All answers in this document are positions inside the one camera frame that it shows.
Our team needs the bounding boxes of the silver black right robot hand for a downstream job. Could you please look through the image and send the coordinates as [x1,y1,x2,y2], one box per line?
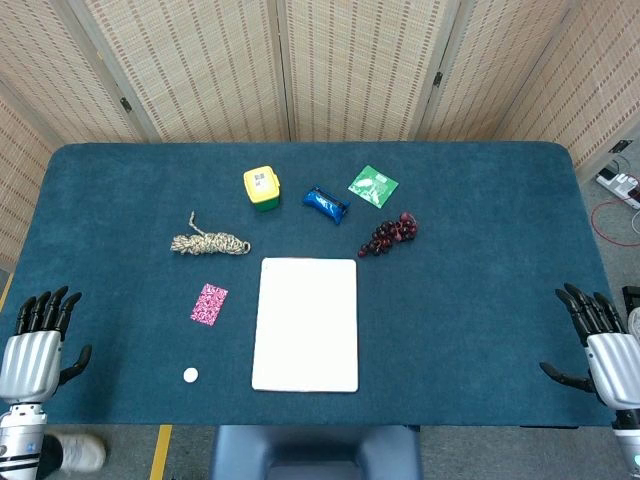
[539,282,640,410]

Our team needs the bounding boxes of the red cable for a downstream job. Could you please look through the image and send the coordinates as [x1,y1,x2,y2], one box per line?
[590,199,640,246]

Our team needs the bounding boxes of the blue felt table cover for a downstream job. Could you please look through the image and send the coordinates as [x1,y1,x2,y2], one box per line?
[0,141,616,429]

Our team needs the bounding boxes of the blue snack pouch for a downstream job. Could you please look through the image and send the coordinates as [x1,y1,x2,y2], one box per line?
[302,186,351,225]

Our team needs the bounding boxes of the yellow lidded green container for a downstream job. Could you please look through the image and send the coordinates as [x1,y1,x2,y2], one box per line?
[243,168,281,213]

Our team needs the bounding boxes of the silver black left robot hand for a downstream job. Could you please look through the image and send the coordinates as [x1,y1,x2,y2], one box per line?
[0,285,94,405]

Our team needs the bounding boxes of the dark red grape bunch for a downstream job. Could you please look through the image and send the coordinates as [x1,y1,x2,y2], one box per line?
[357,211,420,259]

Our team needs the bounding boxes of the white rectangular board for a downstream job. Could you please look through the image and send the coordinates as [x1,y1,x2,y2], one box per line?
[251,257,360,394]

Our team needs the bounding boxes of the green sachet packet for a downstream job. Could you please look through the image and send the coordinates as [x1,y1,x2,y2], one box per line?
[347,164,400,209]

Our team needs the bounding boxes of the braided twine bundle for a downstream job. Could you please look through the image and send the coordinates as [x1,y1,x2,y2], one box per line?
[170,210,252,257]

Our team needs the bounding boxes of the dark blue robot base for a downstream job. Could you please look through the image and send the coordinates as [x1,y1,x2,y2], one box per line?
[208,424,424,480]

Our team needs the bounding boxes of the white sneaker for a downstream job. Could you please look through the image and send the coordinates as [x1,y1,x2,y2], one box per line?
[42,433,107,474]

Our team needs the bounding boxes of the white power strip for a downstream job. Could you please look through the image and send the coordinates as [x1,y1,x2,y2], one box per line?
[595,167,640,210]

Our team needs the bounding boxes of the woven bamboo screen panel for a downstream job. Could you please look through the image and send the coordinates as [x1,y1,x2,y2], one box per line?
[414,0,576,143]
[0,0,151,144]
[277,0,459,143]
[82,0,291,144]
[0,94,56,271]
[492,0,640,171]

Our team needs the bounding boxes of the pink patterned packet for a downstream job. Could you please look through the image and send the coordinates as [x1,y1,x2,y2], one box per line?
[190,283,229,327]

